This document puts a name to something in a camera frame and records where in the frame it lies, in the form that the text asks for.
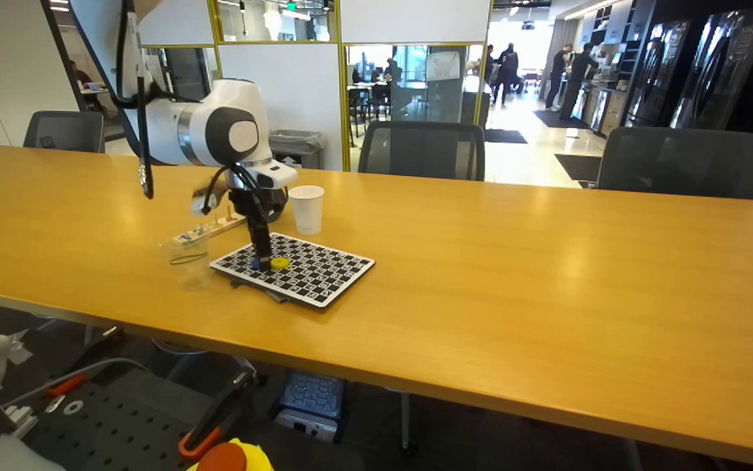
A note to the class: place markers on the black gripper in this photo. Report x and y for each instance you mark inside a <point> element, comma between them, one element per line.
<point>252,205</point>

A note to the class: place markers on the person in dark clothes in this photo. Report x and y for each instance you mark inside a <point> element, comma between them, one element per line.
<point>581,82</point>
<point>507,75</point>

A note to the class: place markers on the blue patterned box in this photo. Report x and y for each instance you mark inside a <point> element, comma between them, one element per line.
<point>313,401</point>

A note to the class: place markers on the clear plastic cup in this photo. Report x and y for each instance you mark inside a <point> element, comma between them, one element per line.
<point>190,253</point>

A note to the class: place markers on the white paper cup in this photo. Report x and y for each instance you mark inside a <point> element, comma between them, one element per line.
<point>307,210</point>

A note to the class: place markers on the orange black clamp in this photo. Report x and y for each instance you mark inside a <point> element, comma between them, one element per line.
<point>220,415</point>
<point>63,387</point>

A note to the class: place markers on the black white marker checkerboard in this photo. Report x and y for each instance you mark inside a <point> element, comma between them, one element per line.
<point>324,270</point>

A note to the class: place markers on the black perforated breadboard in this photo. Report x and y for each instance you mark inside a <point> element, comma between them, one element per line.
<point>117,434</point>

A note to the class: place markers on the yellow framed glass partition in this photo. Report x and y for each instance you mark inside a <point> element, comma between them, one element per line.
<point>289,88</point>

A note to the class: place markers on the black tape roll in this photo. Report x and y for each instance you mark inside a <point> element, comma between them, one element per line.
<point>280,204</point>

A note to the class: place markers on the black refrigerator cabinets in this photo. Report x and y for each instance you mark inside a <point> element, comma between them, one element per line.
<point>698,69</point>

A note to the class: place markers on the metal table leg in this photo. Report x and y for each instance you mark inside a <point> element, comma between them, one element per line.
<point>405,429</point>

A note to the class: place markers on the gray trash bin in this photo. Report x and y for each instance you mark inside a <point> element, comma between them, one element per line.
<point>300,147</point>

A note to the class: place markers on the yellow red emergency stop button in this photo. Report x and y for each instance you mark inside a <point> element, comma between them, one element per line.
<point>234,460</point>

